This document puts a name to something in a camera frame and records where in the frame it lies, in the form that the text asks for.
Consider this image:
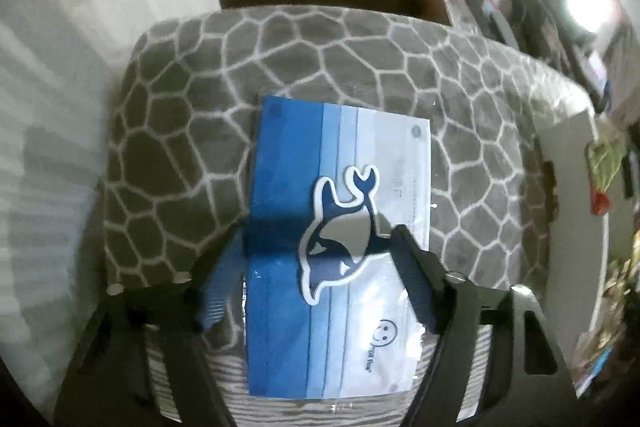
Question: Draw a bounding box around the green and red packet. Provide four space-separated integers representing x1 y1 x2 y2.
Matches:
586 138 627 216

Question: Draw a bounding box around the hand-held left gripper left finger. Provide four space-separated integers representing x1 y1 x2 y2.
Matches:
54 231 247 427

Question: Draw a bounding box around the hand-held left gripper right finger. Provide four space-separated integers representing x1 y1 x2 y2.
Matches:
391 223 582 427

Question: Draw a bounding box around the grey pebble pattern mat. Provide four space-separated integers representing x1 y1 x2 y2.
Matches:
102 4 601 358

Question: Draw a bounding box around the clear plastic package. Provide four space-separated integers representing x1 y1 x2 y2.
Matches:
434 0 508 44

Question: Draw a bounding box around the cardboard box with clear window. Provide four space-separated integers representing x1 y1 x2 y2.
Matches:
537 109 612 400

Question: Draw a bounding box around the blue face mask packet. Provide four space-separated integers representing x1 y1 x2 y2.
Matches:
243 94 434 401

